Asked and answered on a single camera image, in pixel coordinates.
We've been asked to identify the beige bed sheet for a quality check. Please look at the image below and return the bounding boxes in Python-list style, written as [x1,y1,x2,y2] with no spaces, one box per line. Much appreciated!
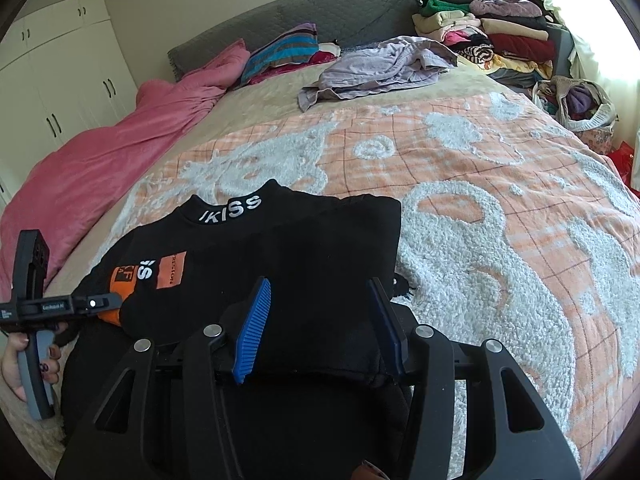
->
[1,60,501,479]

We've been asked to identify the left hand dark nails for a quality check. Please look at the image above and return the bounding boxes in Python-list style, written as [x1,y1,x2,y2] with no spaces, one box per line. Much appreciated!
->
[0,323,70,403]

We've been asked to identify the lilac crumpled garment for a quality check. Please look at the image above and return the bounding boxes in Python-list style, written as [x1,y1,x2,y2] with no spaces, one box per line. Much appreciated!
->
[297,36,458,112]

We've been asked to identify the white curtain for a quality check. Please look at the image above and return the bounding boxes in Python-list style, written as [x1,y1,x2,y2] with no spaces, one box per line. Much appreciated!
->
[544,0,639,116]

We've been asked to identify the pile of folded clothes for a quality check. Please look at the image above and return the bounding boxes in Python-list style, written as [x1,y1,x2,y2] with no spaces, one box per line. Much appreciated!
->
[412,0,574,91]

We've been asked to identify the white wardrobe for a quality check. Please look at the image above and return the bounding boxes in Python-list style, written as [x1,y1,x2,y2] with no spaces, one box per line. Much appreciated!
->
[1,0,137,204]

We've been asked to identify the black sweater with orange patches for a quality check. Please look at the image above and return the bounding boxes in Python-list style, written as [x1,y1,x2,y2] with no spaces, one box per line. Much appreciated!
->
[61,181,407,479]

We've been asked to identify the orange white fleece blanket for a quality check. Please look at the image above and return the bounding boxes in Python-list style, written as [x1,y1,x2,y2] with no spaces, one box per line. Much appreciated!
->
[108,91,639,474]

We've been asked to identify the pink quilt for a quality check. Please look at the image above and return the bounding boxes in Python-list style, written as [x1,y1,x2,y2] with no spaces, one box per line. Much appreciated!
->
[1,40,250,300]

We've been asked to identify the grey quilted headboard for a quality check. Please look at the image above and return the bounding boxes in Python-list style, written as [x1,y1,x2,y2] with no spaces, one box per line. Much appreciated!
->
[167,0,420,80]

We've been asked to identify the bag with purple clothes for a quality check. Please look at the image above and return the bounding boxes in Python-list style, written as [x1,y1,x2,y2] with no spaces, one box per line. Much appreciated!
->
[532,76,618,155]

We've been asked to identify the striped colourful pillow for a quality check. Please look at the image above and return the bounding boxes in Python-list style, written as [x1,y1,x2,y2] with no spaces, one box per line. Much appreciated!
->
[239,22,342,86]

